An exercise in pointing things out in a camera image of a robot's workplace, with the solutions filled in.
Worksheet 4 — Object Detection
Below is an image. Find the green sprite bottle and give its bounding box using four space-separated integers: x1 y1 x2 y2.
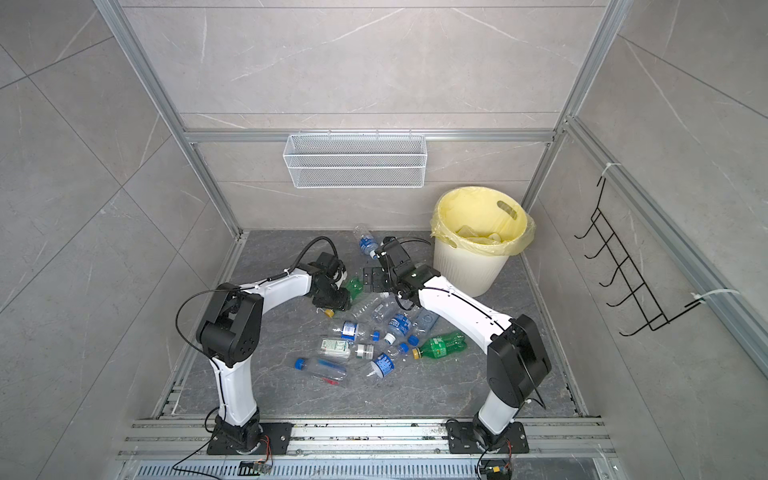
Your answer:
412 331 467 359
323 277 364 318

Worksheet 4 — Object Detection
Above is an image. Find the white bin with yellow bag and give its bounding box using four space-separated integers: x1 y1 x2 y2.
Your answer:
431 186 536 297

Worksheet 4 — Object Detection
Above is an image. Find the white label square bottle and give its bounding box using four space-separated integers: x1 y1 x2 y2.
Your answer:
318 335 377 361

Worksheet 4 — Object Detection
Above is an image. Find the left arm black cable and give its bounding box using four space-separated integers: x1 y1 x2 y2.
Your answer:
287 235 339 277

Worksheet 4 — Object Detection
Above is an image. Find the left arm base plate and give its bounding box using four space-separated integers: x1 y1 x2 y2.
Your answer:
206 422 293 456

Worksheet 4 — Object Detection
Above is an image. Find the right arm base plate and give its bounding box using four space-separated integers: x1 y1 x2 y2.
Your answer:
444 418 530 455

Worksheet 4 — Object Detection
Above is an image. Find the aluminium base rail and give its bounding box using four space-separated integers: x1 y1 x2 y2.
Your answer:
115 417 625 479

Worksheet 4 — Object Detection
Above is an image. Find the black wire hook rack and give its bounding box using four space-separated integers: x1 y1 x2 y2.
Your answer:
574 177 705 338

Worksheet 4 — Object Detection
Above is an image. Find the clear bottle blue cap front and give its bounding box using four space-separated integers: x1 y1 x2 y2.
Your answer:
294 357 347 385

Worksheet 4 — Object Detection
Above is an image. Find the pocari sweat bottle centre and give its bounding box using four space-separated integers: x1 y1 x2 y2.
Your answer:
384 313 412 345

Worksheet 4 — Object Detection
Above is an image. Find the pocari bottle white cap front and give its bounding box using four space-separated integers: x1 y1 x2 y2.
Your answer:
365 343 410 379

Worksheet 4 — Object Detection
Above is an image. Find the clear bottle white cap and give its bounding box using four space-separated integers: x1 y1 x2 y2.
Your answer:
350 293 389 320

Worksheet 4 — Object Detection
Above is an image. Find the white wire mesh basket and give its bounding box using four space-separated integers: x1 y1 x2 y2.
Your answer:
283 133 428 189

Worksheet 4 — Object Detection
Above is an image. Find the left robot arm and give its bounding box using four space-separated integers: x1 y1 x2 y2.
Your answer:
196 252 351 455

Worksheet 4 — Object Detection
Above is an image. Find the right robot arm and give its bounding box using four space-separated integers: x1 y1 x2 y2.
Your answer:
374 236 552 452

